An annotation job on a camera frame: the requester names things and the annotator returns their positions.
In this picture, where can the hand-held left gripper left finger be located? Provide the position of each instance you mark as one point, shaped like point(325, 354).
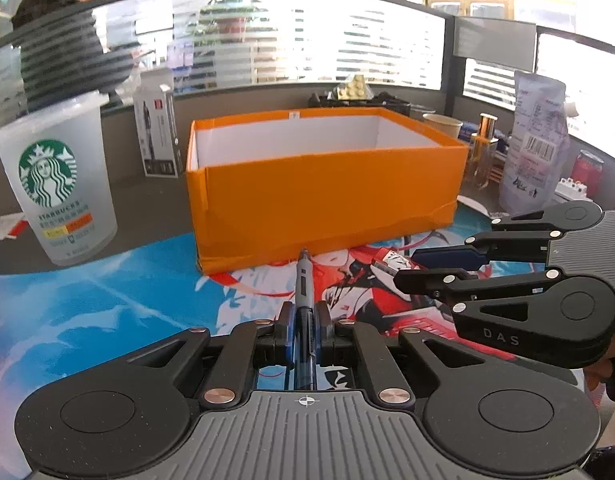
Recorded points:
point(285, 332)

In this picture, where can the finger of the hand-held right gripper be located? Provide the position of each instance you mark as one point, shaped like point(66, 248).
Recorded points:
point(427, 282)
point(447, 257)

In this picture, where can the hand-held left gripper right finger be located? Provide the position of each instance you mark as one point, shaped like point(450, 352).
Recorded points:
point(325, 332)

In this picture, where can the grey pen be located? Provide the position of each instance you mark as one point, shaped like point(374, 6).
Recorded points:
point(305, 285)

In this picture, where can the orange cardboard box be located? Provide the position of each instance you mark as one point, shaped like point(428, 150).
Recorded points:
point(327, 195)

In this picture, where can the person's right hand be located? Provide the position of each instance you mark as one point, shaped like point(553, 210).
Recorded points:
point(597, 377)

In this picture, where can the gold perfume bottle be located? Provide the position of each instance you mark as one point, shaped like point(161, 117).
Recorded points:
point(482, 155)

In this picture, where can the white power strip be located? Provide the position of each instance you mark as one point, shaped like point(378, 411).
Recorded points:
point(572, 189)

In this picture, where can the blue plastic packet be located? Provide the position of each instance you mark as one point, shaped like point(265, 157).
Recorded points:
point(470, 130)

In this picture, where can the beige paper cup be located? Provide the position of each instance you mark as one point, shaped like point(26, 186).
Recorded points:
point(441, 124)

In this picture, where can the red jar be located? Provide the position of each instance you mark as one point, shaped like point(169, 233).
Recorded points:
point(587, 170)

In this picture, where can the white printed pouch bag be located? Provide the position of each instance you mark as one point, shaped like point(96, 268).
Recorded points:
point(535, 140)

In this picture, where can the printed desk mat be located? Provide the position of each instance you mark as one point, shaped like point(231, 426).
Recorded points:
point(112, 305)

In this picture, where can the striped glass side partition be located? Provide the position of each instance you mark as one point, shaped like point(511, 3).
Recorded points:
point(492, 77)

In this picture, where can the gold chocolate ball pack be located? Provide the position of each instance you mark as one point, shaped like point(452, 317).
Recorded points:
point(355, 87)

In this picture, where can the dark computer monitor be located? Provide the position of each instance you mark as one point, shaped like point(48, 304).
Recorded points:
point(495, 42)

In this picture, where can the white pen carton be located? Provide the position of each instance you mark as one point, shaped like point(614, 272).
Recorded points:
point(157, 130)

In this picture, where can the striped glass desk partition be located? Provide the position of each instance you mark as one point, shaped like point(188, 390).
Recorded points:
point(297, 45)

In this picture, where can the translucent plastic cup green logo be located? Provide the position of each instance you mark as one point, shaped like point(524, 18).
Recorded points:
point(57, 180)

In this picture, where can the white and red paper scrap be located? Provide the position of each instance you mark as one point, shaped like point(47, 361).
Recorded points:
point(4, 227)

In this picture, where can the green potted plant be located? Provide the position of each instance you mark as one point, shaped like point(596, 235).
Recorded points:
point(230, 15)

